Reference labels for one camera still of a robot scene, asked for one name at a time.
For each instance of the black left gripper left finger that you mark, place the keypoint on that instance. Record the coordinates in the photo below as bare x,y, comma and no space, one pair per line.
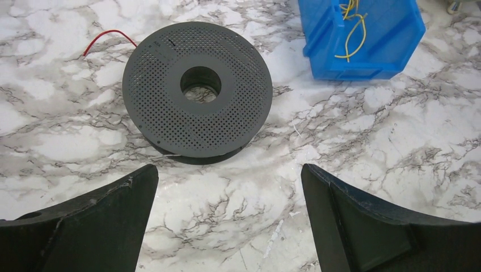
101,230

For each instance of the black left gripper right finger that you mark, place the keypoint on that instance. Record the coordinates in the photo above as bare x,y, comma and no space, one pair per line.
354,230

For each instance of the dark grey perforated spool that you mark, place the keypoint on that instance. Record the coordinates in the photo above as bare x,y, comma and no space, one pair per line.
197,91

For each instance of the blue plastic bin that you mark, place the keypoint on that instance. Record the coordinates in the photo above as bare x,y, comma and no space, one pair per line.
359,40

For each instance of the round cream drawer cabinet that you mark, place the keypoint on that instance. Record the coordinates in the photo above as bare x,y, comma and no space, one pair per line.
456,6

